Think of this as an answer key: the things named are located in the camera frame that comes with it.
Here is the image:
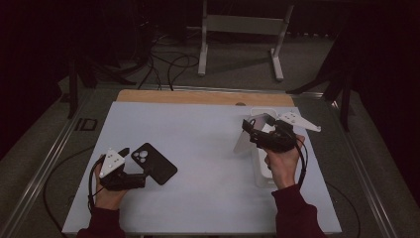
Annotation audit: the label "person's left hand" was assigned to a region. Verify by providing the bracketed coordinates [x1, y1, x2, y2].
[94, 154, 129, 211]

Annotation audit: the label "white metal stand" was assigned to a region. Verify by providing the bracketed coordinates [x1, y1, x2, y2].
[196, 0, 295, 82]

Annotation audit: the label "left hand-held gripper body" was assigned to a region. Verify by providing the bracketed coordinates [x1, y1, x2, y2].
[98, 147, 148, 192]

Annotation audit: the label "person's right hand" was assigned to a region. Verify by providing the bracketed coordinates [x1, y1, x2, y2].
[263, 134, 307, 190]

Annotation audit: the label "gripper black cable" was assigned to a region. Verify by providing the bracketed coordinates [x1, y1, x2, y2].
[294, 136, 309, 190]
[86, 157, 106, 213]

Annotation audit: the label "black floor cables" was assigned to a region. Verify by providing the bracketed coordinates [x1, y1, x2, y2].
[136, 31, 200, 92]

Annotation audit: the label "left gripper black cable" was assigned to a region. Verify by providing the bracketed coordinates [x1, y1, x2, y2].
[86, 157, 106, 213]

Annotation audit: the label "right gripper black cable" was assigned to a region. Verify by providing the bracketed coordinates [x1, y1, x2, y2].
[294, 136, 309, 190]

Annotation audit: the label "black tripod stand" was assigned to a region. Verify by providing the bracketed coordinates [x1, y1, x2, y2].
[66, 49, 137, 120]
[285, 33, 353, 133]

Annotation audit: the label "pale blue table mat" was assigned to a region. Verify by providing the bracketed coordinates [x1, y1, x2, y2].
[61, 100, 343, 235]

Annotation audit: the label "black phone case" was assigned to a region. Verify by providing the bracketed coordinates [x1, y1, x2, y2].
[130, 142, 178, 186]

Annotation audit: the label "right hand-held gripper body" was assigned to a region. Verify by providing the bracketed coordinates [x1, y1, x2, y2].
[250, 111, 322, 154]

